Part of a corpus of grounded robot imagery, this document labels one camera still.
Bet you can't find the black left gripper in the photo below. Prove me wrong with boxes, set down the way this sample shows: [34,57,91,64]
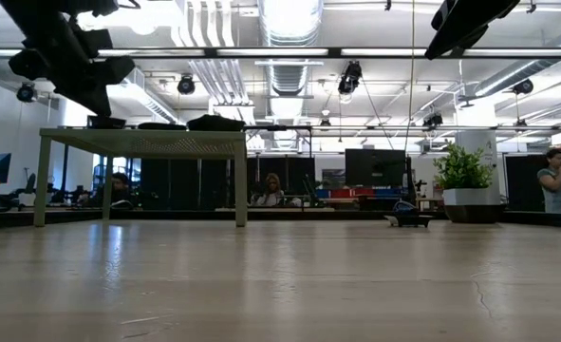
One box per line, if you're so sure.
[8,27,137,118]

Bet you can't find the small black square plate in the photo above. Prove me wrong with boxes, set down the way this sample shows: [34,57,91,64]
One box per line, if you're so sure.
[384,214,434,229]
[86,115,127,130]

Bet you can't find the white perforated dish rack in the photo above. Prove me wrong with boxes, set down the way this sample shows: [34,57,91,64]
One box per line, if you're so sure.
[32,127,249,228]

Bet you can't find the black ceiling spotlight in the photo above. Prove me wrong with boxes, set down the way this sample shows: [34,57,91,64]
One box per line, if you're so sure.
[421,111,445,129]
[177,73,196,95]
[337,60,364,95]
[512,78,535,96]
[16,81,38,104]

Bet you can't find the person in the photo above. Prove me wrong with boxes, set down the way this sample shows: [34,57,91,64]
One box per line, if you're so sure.
[535,147,561,214]
[83,171,141,210]
[250,172,305,208]

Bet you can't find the black partition panels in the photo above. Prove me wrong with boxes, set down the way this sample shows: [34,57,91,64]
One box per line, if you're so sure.
[504,154,561,213]
[140,157,317,210]

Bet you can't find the white pillar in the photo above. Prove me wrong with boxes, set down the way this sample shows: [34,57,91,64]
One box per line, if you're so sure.
[454,130,500,206]

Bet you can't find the green plant in white pot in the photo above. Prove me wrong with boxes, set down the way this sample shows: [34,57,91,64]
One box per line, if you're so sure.
[432,142,495,208]

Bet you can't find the black computer monitor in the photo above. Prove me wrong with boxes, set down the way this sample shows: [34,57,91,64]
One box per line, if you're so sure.
[345,148,407,189]

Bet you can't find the red and blue bins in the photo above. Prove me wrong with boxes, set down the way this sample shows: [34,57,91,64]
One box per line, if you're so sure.
[315,187,408,200]

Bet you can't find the silver ventilation duct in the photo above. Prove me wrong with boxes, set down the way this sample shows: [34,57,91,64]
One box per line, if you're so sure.
[472,21,561,99]
[258,0,325,48]

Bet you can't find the thin hanging cable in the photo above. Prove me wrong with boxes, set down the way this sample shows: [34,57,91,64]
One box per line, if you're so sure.
[404,0,417,153]

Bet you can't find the black aluminium table frame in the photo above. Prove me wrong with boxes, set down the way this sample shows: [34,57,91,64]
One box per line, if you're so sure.
[0,207,561,231]

